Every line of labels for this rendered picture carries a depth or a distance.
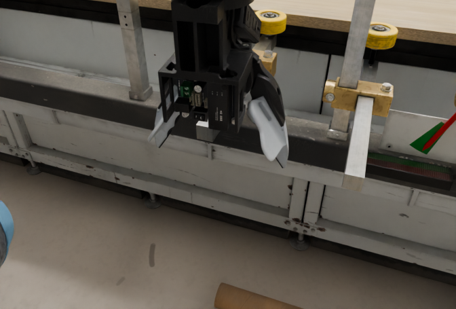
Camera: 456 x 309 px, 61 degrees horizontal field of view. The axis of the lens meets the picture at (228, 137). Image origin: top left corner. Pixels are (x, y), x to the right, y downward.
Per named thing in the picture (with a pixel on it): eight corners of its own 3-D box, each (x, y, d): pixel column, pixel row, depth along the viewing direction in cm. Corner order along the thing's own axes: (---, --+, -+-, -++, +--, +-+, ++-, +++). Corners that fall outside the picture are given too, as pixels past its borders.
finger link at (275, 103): (257, 138, 42) (210, 74, 39) (260, 129, 43) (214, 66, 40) (295, 122, 39) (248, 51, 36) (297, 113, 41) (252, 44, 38)
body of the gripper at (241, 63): (161, 128, 36) (144, -4, 29) (190, 84, 43) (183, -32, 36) (241, 140, 35) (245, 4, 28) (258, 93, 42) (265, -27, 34)
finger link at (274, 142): (276, 195, 40) (225, 129, 37) (283, 159, 45) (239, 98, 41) (302, 187, 39) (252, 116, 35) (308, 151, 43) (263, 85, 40)
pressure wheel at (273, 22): (289, 60, 99) (293, 15, 92) (262, 66, 95) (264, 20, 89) (271, 48, 104) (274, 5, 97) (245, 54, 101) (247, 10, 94)
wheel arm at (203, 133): (214, 147, 67) (213, 125, 64) (195, 142, 68) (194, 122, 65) (275, 47, 100) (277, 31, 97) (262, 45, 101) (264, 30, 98)
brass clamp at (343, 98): (387, 119, 80) (393, 98, 77) (320, 107, 84) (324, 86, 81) (387, 104, 85) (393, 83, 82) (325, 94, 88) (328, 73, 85)
